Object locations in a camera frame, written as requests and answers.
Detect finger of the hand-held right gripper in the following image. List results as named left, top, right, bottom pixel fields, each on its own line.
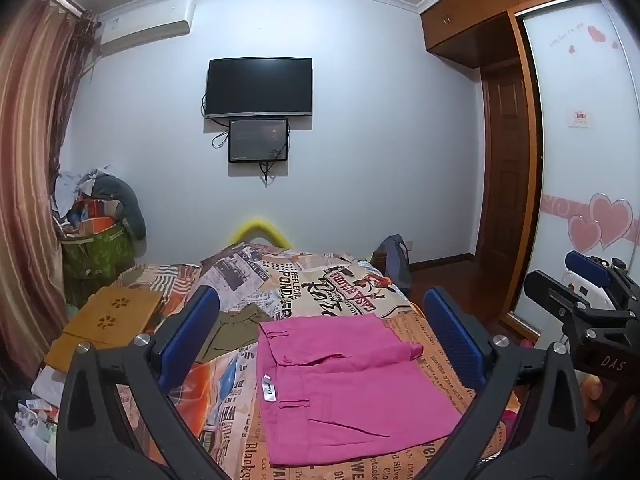
left=565, top=251, right=632, bottom=286
left=523, top=270, right=593, bottom=317

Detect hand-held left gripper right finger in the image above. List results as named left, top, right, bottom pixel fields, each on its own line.
left=423, top=287, right=589, bottom=480

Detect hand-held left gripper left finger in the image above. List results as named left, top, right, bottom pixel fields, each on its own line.
left=55, top=285, right=231, bottom=480

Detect pink pants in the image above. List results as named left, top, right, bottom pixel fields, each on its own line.
left=256, top=314, right=463, bottom=466

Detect olive green pants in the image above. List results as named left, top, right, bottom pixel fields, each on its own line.
left=195, top=307, right=274, bottom=364

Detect person's right hand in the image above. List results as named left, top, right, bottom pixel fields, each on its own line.
left=580, top=367, right=603, bottom=423

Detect wooden lap desk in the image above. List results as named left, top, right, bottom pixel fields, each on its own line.
left=45, top=286, right=167, bottom=374

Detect grey blue backpack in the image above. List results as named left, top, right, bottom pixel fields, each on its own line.
left=372, top=234, right=412, bottom=297

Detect wooden wardrobe with heart doors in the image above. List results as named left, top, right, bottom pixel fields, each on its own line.
left=420, top=0, right=640, bottom=348

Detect yellow curved cushion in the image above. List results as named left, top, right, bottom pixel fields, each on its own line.
left=232, top=217, right=292, bottom=249

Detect printed newspaper pattern blanket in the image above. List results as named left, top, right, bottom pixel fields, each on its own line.
left=30, top=242, right=531, bottom=480

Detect grey plush pillow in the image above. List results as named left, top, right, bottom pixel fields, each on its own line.
left=92, top=174, right=148, bottom=241

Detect pile of papers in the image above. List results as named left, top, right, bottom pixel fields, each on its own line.
left=14, top=394, right=62, bottom=463

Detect striped brown curtain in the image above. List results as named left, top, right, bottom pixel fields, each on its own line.
left=0, top=0, right=99, bottom=376

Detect white air conditioner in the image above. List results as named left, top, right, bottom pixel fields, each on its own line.
left=97, top=0, right=196, bottom=54

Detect small black wall monitor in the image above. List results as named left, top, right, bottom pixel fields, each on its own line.
left=228, top=117, right=289, bottom=164

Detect black wall television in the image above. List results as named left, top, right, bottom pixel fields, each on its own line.
left=205, top=57, right=314, bottom=120

